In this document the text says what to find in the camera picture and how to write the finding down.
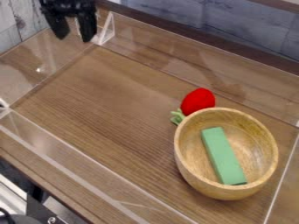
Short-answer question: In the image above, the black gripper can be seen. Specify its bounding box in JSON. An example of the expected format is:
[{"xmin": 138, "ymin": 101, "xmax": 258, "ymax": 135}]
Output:
[{"xmin": 39, "ymin": 0, "xmax": 97, "ymax": 43}]

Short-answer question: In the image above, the red plush strawberry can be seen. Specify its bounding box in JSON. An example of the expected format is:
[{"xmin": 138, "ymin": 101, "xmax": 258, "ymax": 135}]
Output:
[{"xmin": 170, "ymin": 87, "xmax": 216, "ymax": 125}]

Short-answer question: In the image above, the wooden bowl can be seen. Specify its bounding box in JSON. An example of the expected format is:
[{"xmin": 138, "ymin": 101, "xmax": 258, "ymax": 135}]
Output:
[{"xmin": 173, "ymin": 108, "xmax": 278, "ymax": 200}]

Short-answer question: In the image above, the green rectangular block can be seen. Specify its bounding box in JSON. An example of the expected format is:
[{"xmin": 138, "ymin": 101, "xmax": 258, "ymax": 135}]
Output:
[{"xmin": 200, "ymin": 127, "xmax": 248, "ymax": 186}]

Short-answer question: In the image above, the clear acrylic tray enclosure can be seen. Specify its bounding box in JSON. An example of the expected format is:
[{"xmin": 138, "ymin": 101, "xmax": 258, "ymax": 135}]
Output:
[{"xmin": 0, "ymin": 12, "xmax": 299, "ymax": 224}]

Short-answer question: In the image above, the black metal bracket with bolt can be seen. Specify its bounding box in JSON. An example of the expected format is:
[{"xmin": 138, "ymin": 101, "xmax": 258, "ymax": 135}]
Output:
[{"xmin": 25, "ymin": 195, "xmax": 66, "ymax": 224}]

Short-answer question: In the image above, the black cable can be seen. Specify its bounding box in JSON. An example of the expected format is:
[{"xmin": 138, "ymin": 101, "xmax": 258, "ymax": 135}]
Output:
[{"xmin": 0, "ymin": 206, "xmax": 15, "ymax": 224}]

